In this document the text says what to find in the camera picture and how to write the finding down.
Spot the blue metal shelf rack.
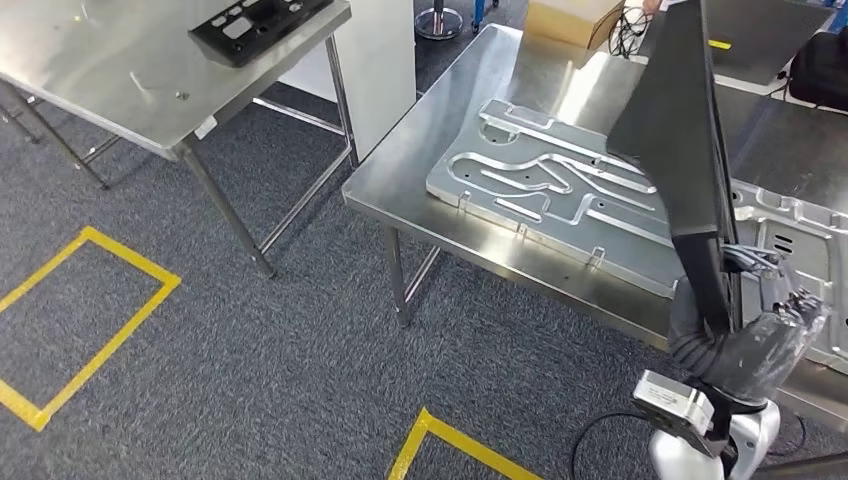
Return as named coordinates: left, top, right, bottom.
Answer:
left=471, top=0, right=498, bottom=34

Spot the stainless steel table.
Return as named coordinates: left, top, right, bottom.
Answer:
left=0, top=0, right=354, bottom=280

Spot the cardboard box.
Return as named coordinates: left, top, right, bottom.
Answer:
left=524, top=0, right=625, bottom=51

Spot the yellow floor tape square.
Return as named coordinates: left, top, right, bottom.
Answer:
left=387, top=407, right=545, bottom=480
left=0, top=225, right=182, bottom=433

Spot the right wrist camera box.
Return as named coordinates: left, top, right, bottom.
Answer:
left=631, top=369, right=717, bottom=460

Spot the white desk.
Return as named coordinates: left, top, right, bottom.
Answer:
left=712, top=69, right=803, bottom=111

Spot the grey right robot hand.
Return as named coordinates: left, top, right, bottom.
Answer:
left=702, top=245, right=829, bottom=405

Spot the bundle of black cables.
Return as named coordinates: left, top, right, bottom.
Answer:
left=606, top=6, right=654, bottom=60

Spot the metal stanchion post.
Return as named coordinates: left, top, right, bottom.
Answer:
left=413, top=0, right=465, bottom=41

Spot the black plastic plate frame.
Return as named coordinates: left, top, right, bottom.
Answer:
left=606, top=0, right=743, bottom=336
left=188, top=0, right=336, bottom=69

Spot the white cabinet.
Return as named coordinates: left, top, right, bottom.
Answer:
left=278, top=0, right=417, bottom=164

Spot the stainless steel workbench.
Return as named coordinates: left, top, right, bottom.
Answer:
left=341, top=23, right=848, bottom=435

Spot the stamped sheet metal panel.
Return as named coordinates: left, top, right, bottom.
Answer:
left=425, top=99, right=848, bottom=376

